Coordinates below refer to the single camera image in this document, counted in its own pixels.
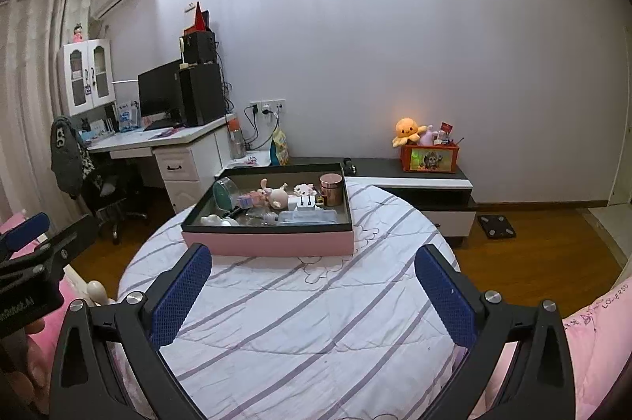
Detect rose gold jar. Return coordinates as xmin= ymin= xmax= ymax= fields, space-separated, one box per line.
xmin=319 ymin=173 xmax=345 ymax=207

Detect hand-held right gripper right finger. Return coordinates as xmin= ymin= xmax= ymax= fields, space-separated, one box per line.
xmin=414 ymin=245 xmax=577 ymax=420

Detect pink box with black rim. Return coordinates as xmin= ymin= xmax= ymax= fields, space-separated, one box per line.
xmin=181 ymin=163 xmax=355 ymax=257

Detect orange octopus plush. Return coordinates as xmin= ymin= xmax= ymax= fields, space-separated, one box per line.
xmin=392 ymin=118 xmax=428 ymax=147

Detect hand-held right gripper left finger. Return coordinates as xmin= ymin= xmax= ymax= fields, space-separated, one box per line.
xmin=49 ymin=243 xmax=213 ymax=420

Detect white desk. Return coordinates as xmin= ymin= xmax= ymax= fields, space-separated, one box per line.
xmin=86 ymin=114 xmax=238 ymax=216

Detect person's left hand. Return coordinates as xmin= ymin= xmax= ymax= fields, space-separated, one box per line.
xmin=24 ymin=317 xmax=54 ymax=381

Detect pink printed pillow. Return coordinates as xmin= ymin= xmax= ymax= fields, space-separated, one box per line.
xmin=558 ymin=279 xmax=632 ymax=420

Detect clear bottle with teal insert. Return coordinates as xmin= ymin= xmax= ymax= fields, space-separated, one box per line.
xmin=213 ymin=177 xmax=243 ymax=213

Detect grey jacket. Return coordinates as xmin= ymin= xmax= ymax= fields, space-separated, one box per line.
xmin=51 ymin=116 xmax=92 ymax=196

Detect white nightstand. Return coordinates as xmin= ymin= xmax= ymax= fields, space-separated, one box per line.
xmin=214 ymin=151 xmax=292 ymax=184

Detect black bathroom scale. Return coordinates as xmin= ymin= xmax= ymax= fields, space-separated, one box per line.
xmin=476 ymin=213 xmax=517 ymax=239

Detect orange printed storage box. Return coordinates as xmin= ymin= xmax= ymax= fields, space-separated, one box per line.
xmin=400 ymin=143 xmax=460 ymax=174

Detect pink blanket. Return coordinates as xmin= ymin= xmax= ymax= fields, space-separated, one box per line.
xmin=0 ymin=210 xmax=119 ymax=420

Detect water bottle with orange lid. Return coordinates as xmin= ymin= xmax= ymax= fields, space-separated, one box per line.
xmin=227 ymin=120 xmax=246 ymax=160

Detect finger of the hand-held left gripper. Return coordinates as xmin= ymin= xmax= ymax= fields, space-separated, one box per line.
xmin=0 ymin=213 xmax=51 ymax=258
xmin=10 ymin=215 xmax=100 ymax=273

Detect clear plastic case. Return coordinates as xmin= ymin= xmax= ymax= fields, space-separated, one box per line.
xmin=277 ymin=210 xmax=339 ymax=226

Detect blue yellow snack bag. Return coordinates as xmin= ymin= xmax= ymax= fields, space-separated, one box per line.
xmin=269 ymin=128 xmax=290 ymax=166

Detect white curtain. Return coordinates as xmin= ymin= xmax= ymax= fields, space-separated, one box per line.
xmin=0 ymin=0 xmax=94 ymax=223

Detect black power cables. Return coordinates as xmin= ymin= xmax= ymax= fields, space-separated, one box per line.
xmin=244 ymin=106 xmax=280 ymax=151

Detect blue white boxes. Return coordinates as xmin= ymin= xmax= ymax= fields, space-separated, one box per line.
xmin=116 ymin=101 xmax=140 ymax=133

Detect white bed frame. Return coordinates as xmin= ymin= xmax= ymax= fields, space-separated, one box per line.
xmin=64 ymin=264 xmax=117 ymax=307

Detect black office chair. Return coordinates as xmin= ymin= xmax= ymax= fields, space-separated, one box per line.
xmin=81 ymin=173 xmax=149 ymax=245

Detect black monitor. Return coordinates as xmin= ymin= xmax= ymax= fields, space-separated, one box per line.
xmin=137 ymin=58 xmax=186 ymax=124

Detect white hutch cabinet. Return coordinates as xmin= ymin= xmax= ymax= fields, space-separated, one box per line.
xmin=56 ymin=38 xmax=117 ymax=117

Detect black speaker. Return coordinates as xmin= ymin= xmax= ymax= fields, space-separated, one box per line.
xmin=185 ymin=31 xmax=216 ymax=66

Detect low black white cabinet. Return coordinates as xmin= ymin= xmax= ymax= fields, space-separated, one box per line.
xmin=289 ymin=157 xmax=477 ymax=248

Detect white wall outlet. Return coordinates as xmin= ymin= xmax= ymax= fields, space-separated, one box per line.
xmin=248 ymin=100 xmax=286 ymax=115

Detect black computer tower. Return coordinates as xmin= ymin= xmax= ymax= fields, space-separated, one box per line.
xmin=179 ymin=63 xmax=226 ymax=128

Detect pig doll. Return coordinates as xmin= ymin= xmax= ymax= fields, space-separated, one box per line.
xmin=247 ymin=178 xmax=290 ymax=209

